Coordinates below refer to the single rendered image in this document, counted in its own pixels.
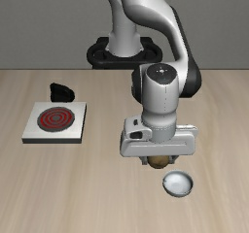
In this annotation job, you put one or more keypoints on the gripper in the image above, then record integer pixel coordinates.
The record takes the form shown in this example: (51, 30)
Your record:
(155, 146)

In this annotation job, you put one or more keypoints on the brown kiwi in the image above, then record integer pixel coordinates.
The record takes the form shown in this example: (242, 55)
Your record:
(158, 162)

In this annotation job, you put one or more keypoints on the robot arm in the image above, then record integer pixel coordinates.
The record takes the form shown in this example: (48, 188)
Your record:
(155, 26)

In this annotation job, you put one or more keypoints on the white bowl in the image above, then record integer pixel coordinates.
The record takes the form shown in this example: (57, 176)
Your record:
(177, 183)

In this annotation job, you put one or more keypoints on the white stove plate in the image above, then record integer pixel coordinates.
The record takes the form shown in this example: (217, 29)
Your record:
(55, 122)

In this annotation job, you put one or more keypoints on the black curved object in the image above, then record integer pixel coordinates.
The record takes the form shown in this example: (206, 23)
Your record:
(61, 93)

